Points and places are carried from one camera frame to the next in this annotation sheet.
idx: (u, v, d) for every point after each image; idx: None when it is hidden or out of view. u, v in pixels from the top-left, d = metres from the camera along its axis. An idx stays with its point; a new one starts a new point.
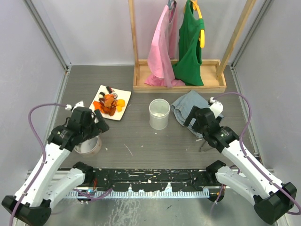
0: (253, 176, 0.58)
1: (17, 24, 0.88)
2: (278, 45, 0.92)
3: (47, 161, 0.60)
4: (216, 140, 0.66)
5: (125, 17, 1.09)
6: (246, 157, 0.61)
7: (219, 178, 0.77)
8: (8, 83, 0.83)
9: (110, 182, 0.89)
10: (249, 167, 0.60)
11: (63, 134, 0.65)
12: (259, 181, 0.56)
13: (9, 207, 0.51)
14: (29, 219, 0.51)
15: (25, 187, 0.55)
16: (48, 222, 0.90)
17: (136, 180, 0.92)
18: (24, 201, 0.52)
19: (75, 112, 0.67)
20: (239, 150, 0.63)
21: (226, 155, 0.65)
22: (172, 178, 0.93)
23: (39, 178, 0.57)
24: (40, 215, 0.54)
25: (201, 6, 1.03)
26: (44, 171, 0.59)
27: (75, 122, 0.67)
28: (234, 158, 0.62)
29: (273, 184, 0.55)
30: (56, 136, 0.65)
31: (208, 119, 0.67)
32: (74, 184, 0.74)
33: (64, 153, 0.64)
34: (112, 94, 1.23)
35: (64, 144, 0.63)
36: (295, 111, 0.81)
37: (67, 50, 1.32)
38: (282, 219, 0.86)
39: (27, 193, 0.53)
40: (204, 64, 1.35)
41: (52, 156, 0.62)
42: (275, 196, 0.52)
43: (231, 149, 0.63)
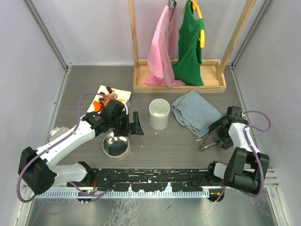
0: (239, 140, 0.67)
1: (17, 23, 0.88)
2: (278, 45, 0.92)
3: (76, 133, 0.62)
4: (228, 119, 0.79)
5: (125, 17, 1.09)
6: (243, 130, 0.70)
7: (216, 169, 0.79)
8: (7, 83, 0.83)
9: (110, 182, 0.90)
10: (240, 135, 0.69)
11: (97, 118, 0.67)
12: (241, 141, 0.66)
13: (26, 158, 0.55)
14: (40, 175, 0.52)
15: (49, 145, 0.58)
16: (48, 222, 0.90)
17: (136, 180, 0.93)
18: (43, 157, 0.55)
19: (110, 102, 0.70)
20: (241, 127, 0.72)
21: (231, 130, 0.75)
22: (172, 178, 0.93)
23: (62, 144, 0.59)
24: (45, 180, 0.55)
25: (201, 6, 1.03)
26: (71, 140, 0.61)
27: (108, 111, 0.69)
28: (234, 129, 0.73)
29: (249, 146, 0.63)
30: (90, 118, 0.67)
31: (233, 109, 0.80)
32: (73, 176, 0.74)
33: (91, 133, 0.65)
34: (113, 94, 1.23)
35: (96, 126, 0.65)
36: (295, 111, 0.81)
37: (67, 50, 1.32)
38: (282, 220, 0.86)
39: (48, 151, 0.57)
40: (204, 64, 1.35)
41: (81, 130, 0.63)
42: (245, 151, 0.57)
43: (235, 124, 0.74)
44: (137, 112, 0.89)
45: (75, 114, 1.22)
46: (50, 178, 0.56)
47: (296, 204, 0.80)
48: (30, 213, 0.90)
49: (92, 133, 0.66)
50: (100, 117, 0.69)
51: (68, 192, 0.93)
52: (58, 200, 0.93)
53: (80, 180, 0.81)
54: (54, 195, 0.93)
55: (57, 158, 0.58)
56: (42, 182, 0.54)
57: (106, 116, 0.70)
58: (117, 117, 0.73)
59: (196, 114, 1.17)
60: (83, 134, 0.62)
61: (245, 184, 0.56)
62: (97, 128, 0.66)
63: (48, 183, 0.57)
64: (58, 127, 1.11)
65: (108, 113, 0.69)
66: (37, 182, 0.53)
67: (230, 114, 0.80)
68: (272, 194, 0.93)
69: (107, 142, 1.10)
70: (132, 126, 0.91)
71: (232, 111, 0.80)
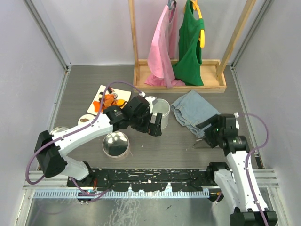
0: (241, 188, 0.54)
1: (17, 24, 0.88)
2: (278, 45, 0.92)
3: (93, 125, 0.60)
4: (226, 142, 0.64)
5: (125, 17, 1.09)
6: (245, 169, 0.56)
7: (216, 177, 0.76)
8: (8, 84, 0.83)
9: (110, 182, 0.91)
10: (242, 181, 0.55)
11: (118, 113, 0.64)
12: (245, 195, 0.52)
13: (42, 141, 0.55)
14: (51, 162, 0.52)
15: (65, 133, 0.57)
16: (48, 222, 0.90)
17: (136, 180, 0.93)
18: (57, 143, 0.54)
19: (134, 100, 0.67)
20: (242, 161, 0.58)
21: (228, 160, 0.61)
22: (172, 178, 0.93)
23: (78, 134, 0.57)
24: (54, 166, 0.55)
25: (202, 6, 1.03)
26: (87, 131, 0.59)
27: (130, 108, 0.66)
28: (234, 165, 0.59)
29: (256, 204, 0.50)
30: (110, 112, 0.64)
31: (227, 121, 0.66)
32: (77, 173, 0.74)
33: (107, 129, 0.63)
34: (112, 94, 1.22)
35: (114, 121, 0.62)
36: (295, 112, 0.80)
37: (67, 50, 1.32)
38: (282, 219, 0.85)
39: (63, 139, 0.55)
40: (204, 64, 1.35)
41: (99, 124, 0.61)
42: (251, 214, 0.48)
43: (235, 157, 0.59)
44: (161, 113, 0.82)
45: (75, 114, 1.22)
46: (61, 165, 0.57)
47: (297, 205, 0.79)
48: (30, 213, 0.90)
49: (110, 129, 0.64)
50: (121, 113, 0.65)
51: (68, 192, 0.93)
52: (58, 200, 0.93)
53: (80, 180, 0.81)
54: (54, 195, 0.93)
55: (70, 148, 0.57)
56: (52, 168, 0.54)
57: (127, 112, 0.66)
58: (138, 116, 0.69)
59: (196, 114, 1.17)
60: (100, 128, 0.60)
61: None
62: (116, 124, 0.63)
63: (58, 169, 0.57)
64: (58, 127, 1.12)
65: (130, 109, 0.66)
66: (48, 168, 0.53)
67: (225, 130, 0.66)
68: (272, 194, 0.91)
69: (107, 142, 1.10)
70: (152, 126, 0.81)
71: (226, 126, 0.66)
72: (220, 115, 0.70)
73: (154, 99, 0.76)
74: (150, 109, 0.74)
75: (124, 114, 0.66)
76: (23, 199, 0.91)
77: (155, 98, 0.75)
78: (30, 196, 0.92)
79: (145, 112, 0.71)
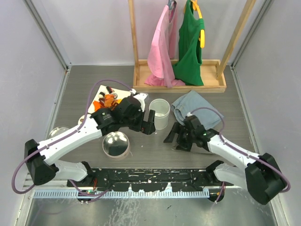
0: (233, 157, 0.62)
1: (17, 23, 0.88)
2: (278, 45, 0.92)
3: (80, 131, 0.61)
4: (201, 140, 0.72)
5: (125, 18, 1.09)
6: (225, 143, 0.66)
7: (217, 175, 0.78)
8: (7, 83, 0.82)
9: (110, 182, 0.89)
10: (228, 151, 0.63)
11: (107, 117, 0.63)
12: (238, 158, 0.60)
13: (27, 150, 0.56)
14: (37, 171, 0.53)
15: (51, 141, 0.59)
16: (48, 222, 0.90)
17: (136, 180, 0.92)
18: (42, 152, 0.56)
19: (124, 101, 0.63)
20: (219, 141, 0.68)
21: (212, 150, 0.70)
22: (172, 178, 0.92)
23: (64, 141, 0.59)
24: (43, 174, 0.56)
25: (202, 6, 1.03)
26: (73, 138, 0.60)
27: (120, 110, 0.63)
28: (216, 147, 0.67)
29: (249, 157, 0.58)
30: (99, 116, 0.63)
31: (193, 123, 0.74)
32: (73, 175, 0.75)
33: (97, 133, 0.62)
34: (112, 94, 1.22)
35: (102, 126, 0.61)
36: (295, 111, 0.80)
37: (67, 51, 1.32)
38: (282, 220, 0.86)
39: (48, 147, 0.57)
40: (204, 64, 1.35)
41: (86, 129, 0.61)
42: (254, 166, 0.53)
43: (212, 141, 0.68)
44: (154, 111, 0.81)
45: (75, 114, 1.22)
46: (50, 173, 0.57)
47: (297, 205, 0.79)
48: (30, 213, 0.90)
49: (99, 133, 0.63)
50: (110, 115, 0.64)
51: (68, 192, 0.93)
52: (58, 200, 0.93)
53: (79, 180, 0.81)
54: (54, 195, 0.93)
55: (57, 155, 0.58)
56: (40, 176, 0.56)
57: (117, 113, 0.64)
58: (129, 116, 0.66)
59: (196, 114, 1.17)
60: (86, 134, 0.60)
61: (277, 190, 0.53)
62: (105, 127, 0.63)
63: (48, 176, 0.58)
64: (58, 127, 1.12)
65: (120, 112, 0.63)
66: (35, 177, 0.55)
67: (194, 129, 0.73)
68: None
69: (107, 141, 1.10)
70: (146, 125, 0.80)
71: (194, 126, 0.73)
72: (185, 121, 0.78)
73: (146, 95, 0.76)
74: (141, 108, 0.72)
75: (113, 116, 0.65)
76: (23, 199, 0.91)
77: (146, 95, 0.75)
78: (30, 196, 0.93)
79: (138, 111, 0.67)
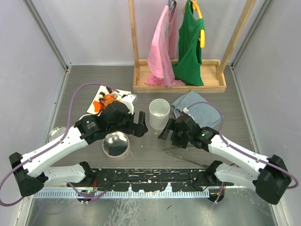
0: (241, 161, 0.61)
1: (17, 23, 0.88)
2: (278, 45, 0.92)
3: (64, 142, 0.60)
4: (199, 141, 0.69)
5: (125, 18, 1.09)
6: (229, 145, 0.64)
7: (219, 177, 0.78)
8: (8, 83, 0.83)
9: (110, 182, 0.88)
10: (234, 154, 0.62)
11: (91, 125, 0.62)
12: (247, 163, 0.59)
13: (11, 164, 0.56)
14: (22, 184, 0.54)
15: (34, 153, 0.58)
16: (48, 222, 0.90)
17: (136, 180, 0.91)
18: (25, 166, 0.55)
19: (107, 108, 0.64)
20: (221, 141, 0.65)
21: (214, 152, 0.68)
22: (172, 178, 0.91)
23: (48, 153, 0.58)
24: (30, 186, 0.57)
25: (202, 6, 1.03)
26: (57, 149, 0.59)
27: (105, 117, 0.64)
28: (218, 149, 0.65)
29: (259, 161, 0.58)
30: (83, 124, 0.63)
31: (188, 124, 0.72)
32: (69, 179, 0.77)
33: (82, 142, 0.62)
34: (112, 94, 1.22)
35: (86, 135, 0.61)
36: (295, 111, 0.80)
37: (67, 51, 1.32)
38: (282, 220, 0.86)
39: (31, 161, 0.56)
40: (204, 64, 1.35)
41: (70, 140, 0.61)
42: (265, 172, 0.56)
43: (213, 143, 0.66)
44: (143, 112, 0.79)
45: (75, 114, 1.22)
46: (36, 184, 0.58)
47: (297, 205, 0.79)
48: (30, 213, 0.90)
49: (84, 142, 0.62)
50: (95, 123, 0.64)
51: (68, 192, 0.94)
52: (58, 200, 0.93)
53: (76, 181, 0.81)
54: (54, 195, 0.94)
55: (42, 167, 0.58)
56: (27, 188, 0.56)
57: (102, 120, 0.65)
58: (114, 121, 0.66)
59: (196, 114, 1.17)
60: (70, 144, 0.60)
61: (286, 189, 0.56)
62: (90, 136, 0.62)
63: (36, 187, 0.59)
64: (58, 127, 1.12)
65: (106, 118, 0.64)
66: (21, 189, 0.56)
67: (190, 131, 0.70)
68: None
69: (107, 141, 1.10)
70: (135, 127, 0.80)
71: (189, 127, 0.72)
72: (180, 123, 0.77)
73: (135, 96, 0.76)
74: (129, 109, 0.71)
75: (98, 123, 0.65)
76: (23, 199, 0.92)
77: (134, 97, 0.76)
78: (30, 196, 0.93)
79: (125, 116, 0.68)
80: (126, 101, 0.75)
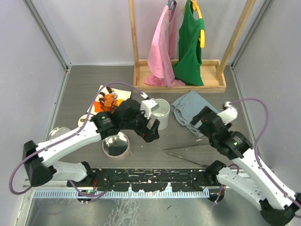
0: (267, 189, 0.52)
1: (17, 23, 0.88)
2: (278, 45, 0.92)
3: (80, 134, 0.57)
4: (228, 148, 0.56)
5: (125, 18, 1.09)
6: (262, 168, 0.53)
7: (220, 180, 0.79)
8: (8, 84, 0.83)
9: (110, 182, 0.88)
10: (265, 181, 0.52)
11: (106, 121, 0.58)
12: (274, 194, 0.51)
13: (26, 151, 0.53)
14: (35, 173, 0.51)
15: (49, 142, 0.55)
16: (48, 222, 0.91)
17: (136, 180, 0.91)
18: (40, 155, 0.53)
19: (122, 103, 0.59)
20: (254, 161, 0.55)
21: (238, 164, 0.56)
22: (172, 178, 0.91)
23: (63, 143, 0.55)
24: (41, 176, 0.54)
25: (202, 6, 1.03)
26: (73, 141, 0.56)
27: (119, 113, 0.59)
28: (248, 168, 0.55)
29: (288, 197, 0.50)
30: (98, 119, 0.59)
31: (216, 124, 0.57)
32: (72, 176, 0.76)
33: (97, 137, 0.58)
34: (113, 94, 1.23)
35: (101, 130, 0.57)
36: (295, 112, 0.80)
37: (67, 51, 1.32)
38: None
39: (47, 149, 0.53)
40: (204, 64, 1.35)
41: (86, 132, 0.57)
42: (288, 209, 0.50)
43: (244, 160, 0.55)
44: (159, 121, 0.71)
45: (75, 114, 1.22)
46: (48, 175, 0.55)
47: None
48: (30, 213, 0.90)
49: (99, 136, 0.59)
50: (110, 119, 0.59)
51: (68, 192, 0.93)
52: (58, 200, 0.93)
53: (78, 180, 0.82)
54: (54, 195, 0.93)
55: (56, 157, 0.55)
56: (38, 178, 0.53)
57: (116, 117, 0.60)
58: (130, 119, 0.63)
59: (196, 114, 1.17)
60: (86, 137, 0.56)
61: None
62: (103, 132, 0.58)
63: (46, 178, 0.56)
64: (58, 127, 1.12)
65: (119, 115, 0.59)
66: (31, 179, 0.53)
67: None
68: None
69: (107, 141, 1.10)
70: (146, 131, 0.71)
71: (217, 130, 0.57)
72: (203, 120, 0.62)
73: (156, 102, 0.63)
74: (145, 113, 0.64)
75: (112, 119, 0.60)
76: (23, 199, 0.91)
77: (156, 104, 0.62)
78: (30, 196, 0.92)
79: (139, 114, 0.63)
80: (145, 105, 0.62)
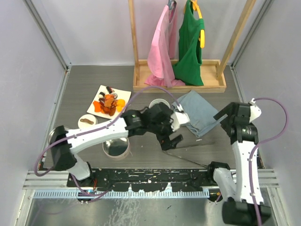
0: (240, 181, 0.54)
1: (18, 24, 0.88)
2: (278, 45, 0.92)
3: (108, 128, 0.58)
4: (234, 129, 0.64)
5: (125, 18, 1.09)
6: (249, 161, 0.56)
7: (215, 175, 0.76)
8: (8, 84, 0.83)
9: (110, 183, 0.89)
10: (243, 172, 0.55)
11: (136, 120, 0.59)
12: (242, 185, 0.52)
13: (56, 136, 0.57)
14: (61, 158, 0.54)
15: (80, 131, 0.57)
16: (48, 221, 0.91)
17: (136, 180, 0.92)
18: (69, 141, 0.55)
19: (155, 106, 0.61)
20: (247, 152, 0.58)
21: (233, 149, 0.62)
22: (172, 178, 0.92)
23: (92, 134, 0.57)
24: (65, 162, 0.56)
25: (202, 6, 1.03)
26: (101, 133, 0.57)
27: (149, 115, 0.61)
28: (238, 156, 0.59)
29: (251, 195, 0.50)
30: (128, 117, 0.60)
31: (239, 109, 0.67)
32: (78, 173, 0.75)
33: (123, 133, 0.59)
34: (113, 94, 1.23)
35: (130, 128, 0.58)
36: (295, 112, 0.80)
37: (67, 51, 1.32)
38: (282, 219, 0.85)
39: (76, 137, 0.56)
40: (204, 64, 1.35)
41: (114, 127, 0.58)
42: (244, 204, 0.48)
43: (240, 146, 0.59)
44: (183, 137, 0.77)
45: (75, 114, 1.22)
46: (70, 162, 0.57)
47: (296, 204, 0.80)
48: (30, 214, 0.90)
49: (125, 133, 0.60)
50: (139, 118, 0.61)
51: (68, 192, 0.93)
52: (58, 200, 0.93)
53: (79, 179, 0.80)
54: (54, 195, 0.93)
55: (82, 146, 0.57)
56: (61, 163, 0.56)
57: (146, 118, 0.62)
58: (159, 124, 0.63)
59: (195, 114, 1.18)
60: (114, 132, 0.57)
61: None
62: (131, 130, 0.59)
63: (68, 165, 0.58)
64: None
65: (149, 116, 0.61)
66: (57, 163, 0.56)
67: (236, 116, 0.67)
68: (272, 194, 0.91)
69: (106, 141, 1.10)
70: (166, 139, 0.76)
71: (238, 113, 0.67)
72: (233, 103, 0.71)
73: (189, 119, 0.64)
74: (172, 125, 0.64)
75: (142, 119, 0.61)
76: (23, 199, 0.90)
77: (188, 121, 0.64)
78: (30, 196, 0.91)
79: (166, 120, 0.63)
80: (176, 116, 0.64)
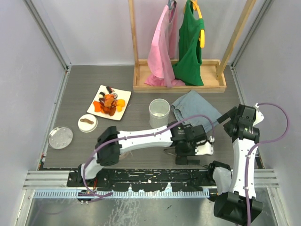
0: (236, 173, 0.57)
1: (17, 23, 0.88)
2: (279, 44, 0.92)
3: (155, 136, 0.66)
4: (236, 128, 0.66)
5: (126, 18, 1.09)
6: (247, 157, 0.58)
7: (215, 173, 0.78)
8: (8, 83, 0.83)
9: (110, 182, 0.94)
10: (240, 166, 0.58)
11: (181, 133, 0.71)
12: (237, 179, 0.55)
13: (108, 135, 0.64)
14: (107, 156, 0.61)
15: (130, 134, 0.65)
16: (48, 221, 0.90)
17: (136, 180, 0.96)
18: (120, 141, 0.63)
19: (199, 127, 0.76)
20: (246, 149, 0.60)
21: (233, 146, 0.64)
22: (172, 178, 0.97)
23: (142, 139, 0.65)
24: (109, 159, 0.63)
25: (202, 6, 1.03)
26: (149, 139, 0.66)
27: (192, 132, 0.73)
28: (237, 151, 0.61)
29: (244, 189, 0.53)
30: (175, 129, 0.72)
31: (244, 111, 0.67)
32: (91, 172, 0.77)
33: (166, 143, 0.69)
34: (113, 94, 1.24)
35: (176, 139, 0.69)
36: (295, 111, 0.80)
37: (67, 51, 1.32)
38: (282, 219, 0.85)
39: (126, 139, 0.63)
40: (204, 64, 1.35)
41: (161, 136, 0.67)
42: (236, 196, 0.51)
43: (241, 143, 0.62)
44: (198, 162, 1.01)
45: (75, 114, 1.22)
46: (114, 160, 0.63)
47: (296, 204, 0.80)
48: (30, 213, 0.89)
49: (168, 143, 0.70)
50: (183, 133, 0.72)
51: (68, 192, 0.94)
52: (58, 200, 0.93)
53: (87, 176, 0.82)
54: (54, 195, 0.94)
55: (129, 148, 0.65)
56: (107, 160, 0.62)
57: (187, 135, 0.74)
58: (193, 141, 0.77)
59: (195, 114, 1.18)
60: (161, 140, 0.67)
61: (233, 219, 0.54)
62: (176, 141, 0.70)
63: (112, 161, 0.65)
64: (58, 127, 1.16)
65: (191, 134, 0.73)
66: (103, 159, 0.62)
67: (241, 117, 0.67)
68: (273, 194, 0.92)
69: None
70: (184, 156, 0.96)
71: (242, 114, 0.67)
72: (239, 105, 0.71)
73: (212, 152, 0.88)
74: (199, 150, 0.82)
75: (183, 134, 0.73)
76: (23, 199, 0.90)
77: (211, 153, 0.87)
78: (30, 196, 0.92)
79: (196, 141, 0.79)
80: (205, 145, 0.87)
